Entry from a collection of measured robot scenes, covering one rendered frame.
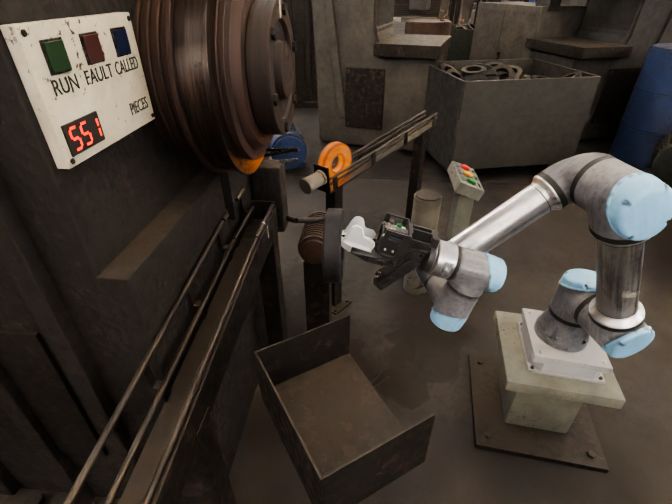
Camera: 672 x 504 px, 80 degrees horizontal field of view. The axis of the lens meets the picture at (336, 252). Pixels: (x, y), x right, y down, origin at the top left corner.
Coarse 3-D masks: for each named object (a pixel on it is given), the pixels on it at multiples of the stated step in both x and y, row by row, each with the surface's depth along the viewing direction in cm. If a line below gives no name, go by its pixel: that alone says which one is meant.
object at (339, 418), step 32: (256, 352) 73; (288, 352) 78; (320, 352) 83; (288, 384) 81; (320, 384) 81; (352, 384) 82; (288, 416) 63; (320, 416) 76; (352, 416) 76; (384, 416) 76; (288, 448) 70; (320, 448) 71; (352, 448) 71; (384, 448) 60; (416, 448) 66; (320, 480) 55; (352, 480) 60; (384, 480) 66
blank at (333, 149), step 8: (328, 144) 150; (336, 144) 149; (344, 144) 152; (328, 152) 147; (336, 152) 150; (344, 152) 154; (320, 160) 149; (328, 160) 149; (344, 160) 156; (336, 168) 157
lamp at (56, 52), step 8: (56, 40) 53; (48, 48) 52; (56, 48) 53; (64, 48) 54; (48, 56) 52; (56, 56) 53; (64, 56) 54; (56, 64) 53; (64, 64) 55; (56, 72) 53
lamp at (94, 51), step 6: (84, 36) 58; (90, 36) 59; (96, 36) 60; (84, 42) 58; (90, 42) 59; (96, 42) 60; (90, 48) 59; (96, 48) 61; (90, 54) 59; (96, 54) 61; (102, 54) 62; (90, 60) 60; (96, 60) 61
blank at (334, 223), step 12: (336, 216) 78; (324, 228) 77; (336, 228) 77; (324, 240) 76; (336, 240) 76; (324, 252) 76; (336, 252) 76; (324, 264) 77; (336, 264) 77; (324, 276) 79; (336, 276) 79
